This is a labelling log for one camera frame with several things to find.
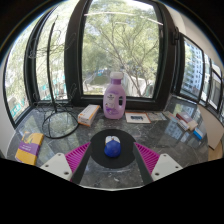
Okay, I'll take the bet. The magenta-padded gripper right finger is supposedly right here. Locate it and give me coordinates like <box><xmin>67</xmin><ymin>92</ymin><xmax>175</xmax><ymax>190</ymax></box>
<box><xmin>132</xmin><ymin>142</ymin><xmax>183</xmax><ymax>186</ymax></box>

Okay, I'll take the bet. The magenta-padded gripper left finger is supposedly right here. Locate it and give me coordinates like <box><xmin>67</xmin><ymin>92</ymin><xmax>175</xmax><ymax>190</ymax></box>
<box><xmin>39</xmin><ymin>142</ymin><xmax>93</xmax><ymax>186</ymax></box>

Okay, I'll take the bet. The blue and white computer mouse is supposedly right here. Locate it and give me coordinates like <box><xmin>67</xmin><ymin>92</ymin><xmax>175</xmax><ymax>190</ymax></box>
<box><xmin>103</xmin><ymin>134</ymin><xmax>122</xmax><ymax>159</ymax></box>

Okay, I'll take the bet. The white framed card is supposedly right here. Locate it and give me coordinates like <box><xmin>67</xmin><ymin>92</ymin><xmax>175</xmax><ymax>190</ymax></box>
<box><xmin>124</xmin><ymin>111</ymin><xmax>152</xmax><ymax>125</ymax></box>

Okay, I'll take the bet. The pale flat leaflet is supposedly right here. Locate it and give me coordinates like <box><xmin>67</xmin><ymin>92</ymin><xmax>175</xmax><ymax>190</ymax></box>
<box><xmin>146</xmin><ymin>111</ymin><xmax>168</xmax><ymax>122</ymax></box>

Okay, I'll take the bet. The orange and white carton box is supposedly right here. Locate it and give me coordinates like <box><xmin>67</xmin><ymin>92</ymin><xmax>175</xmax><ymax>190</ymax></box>
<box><xmin>77</xmin><ymin>103</ymin><xmax>102</xmax><ymax>128</ymax></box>

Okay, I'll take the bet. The striped flat book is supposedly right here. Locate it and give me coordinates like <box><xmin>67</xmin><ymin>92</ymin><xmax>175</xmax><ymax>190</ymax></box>
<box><xmin>168</xmin><ymin>110</ymin><xmax>191</xmax><ymax>132</ymax></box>

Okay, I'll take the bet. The red book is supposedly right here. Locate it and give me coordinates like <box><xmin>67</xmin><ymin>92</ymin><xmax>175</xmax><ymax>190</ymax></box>
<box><xmin>175</xmin><ymin>111</ymin><xmax>194</xmax><ymax>123</ymax></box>

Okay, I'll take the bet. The beige book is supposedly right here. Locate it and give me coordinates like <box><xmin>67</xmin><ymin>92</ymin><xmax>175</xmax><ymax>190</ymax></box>
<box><xmin>186</xmin><ymin>118</ymin><xmax>200</xmax><ymax>132</ymax></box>

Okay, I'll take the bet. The blue box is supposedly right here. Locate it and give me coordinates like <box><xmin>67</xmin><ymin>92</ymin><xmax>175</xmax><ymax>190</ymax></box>
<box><xmin>192</xmin><ymin>126</ymin><xmax>205</xmax><ymax>141</ymax></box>

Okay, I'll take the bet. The purple detergent bottle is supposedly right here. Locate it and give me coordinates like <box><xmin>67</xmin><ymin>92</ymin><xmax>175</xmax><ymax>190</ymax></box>
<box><xmin>102</xmin><ymin>71</ymin><xmax>128</xmax><ymax>121</ymax></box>

